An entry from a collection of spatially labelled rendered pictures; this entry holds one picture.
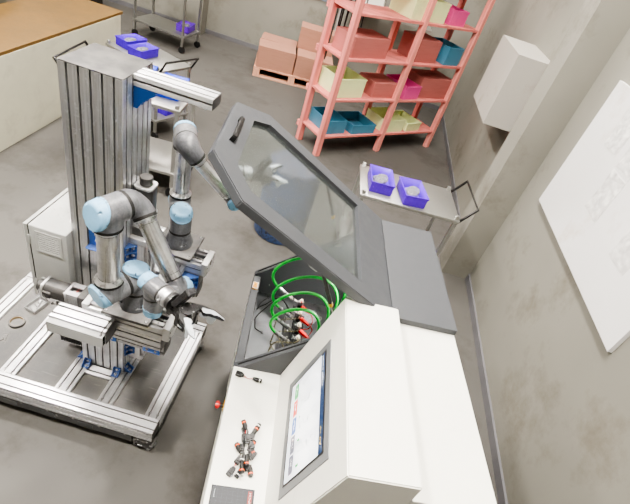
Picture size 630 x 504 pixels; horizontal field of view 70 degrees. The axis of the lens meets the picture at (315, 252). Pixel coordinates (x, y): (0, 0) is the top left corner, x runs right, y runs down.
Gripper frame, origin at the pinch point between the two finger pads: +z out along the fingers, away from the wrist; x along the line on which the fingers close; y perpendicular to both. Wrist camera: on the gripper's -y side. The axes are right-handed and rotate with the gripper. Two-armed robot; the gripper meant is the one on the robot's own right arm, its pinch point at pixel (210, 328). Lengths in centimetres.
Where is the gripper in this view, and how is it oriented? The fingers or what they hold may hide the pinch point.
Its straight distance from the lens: 167.4
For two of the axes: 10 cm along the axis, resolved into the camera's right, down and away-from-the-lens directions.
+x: -5.2, 2.9, -8.0
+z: 7.8, 5.3, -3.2
